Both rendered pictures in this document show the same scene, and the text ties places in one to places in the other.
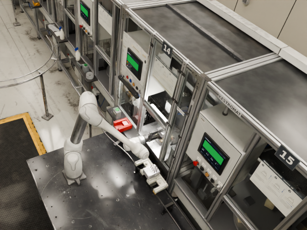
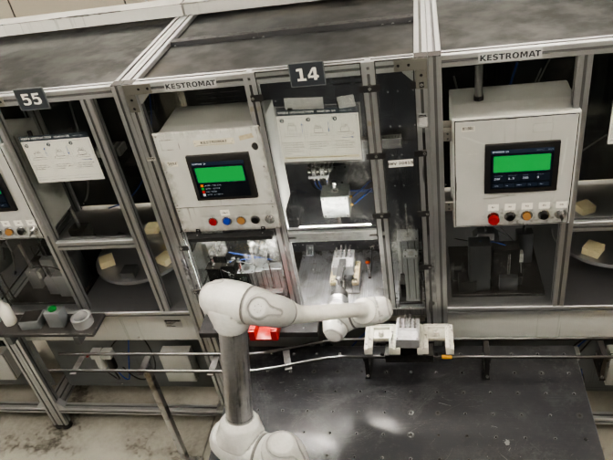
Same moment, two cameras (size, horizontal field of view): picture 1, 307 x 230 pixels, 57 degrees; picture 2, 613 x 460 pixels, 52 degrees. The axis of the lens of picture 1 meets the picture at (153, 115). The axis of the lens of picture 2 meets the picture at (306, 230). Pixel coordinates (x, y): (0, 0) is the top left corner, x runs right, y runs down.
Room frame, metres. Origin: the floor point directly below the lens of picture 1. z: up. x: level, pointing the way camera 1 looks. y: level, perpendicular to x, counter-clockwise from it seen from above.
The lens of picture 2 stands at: (0.24, 1.26, 2.80)
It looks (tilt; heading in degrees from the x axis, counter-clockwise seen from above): 35 degrees down; 325
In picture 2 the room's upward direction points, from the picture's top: 10 degrees counter-clockwise
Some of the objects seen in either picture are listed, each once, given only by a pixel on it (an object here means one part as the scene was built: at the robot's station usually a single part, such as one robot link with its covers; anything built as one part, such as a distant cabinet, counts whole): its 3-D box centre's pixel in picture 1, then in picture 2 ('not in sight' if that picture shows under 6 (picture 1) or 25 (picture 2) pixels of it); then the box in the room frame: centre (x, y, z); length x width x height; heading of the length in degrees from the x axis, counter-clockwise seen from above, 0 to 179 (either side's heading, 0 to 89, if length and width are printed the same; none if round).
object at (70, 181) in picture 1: (74, 175); not in sight; (1.49, 0.62, 0.71); 0.22 x 0.18 x 0.06; 41
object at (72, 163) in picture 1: (73, 163); (284, 459); (1.51, 0.64, 0.85); 0.18 x 0.16 x 0.22; 22
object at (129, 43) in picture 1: (143, 62); (225, 168); (2.25, 0.19, 1.60); 0.42 x 0.29 x 0.46; 41
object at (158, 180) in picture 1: (150, 175); (409, 343); (1.56, -0.09, 0.84); 0.36 x 0.14 x 0.10; 41
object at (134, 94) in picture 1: (128, 86); (230, 234); (2.16, 0.29, 1.37); 0.36 x 0.04 x 0.04; 41
